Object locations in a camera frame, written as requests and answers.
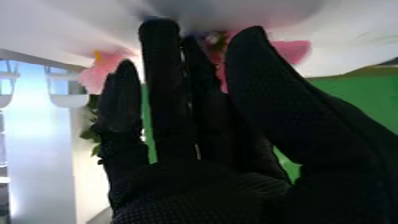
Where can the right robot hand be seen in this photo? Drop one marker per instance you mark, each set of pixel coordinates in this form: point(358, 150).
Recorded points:
point(249, 166)

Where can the pink flower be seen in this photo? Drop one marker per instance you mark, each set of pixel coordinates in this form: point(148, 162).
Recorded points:
point(104, 71)

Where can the white sheet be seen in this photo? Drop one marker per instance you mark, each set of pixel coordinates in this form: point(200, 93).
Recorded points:
point(65, 23)

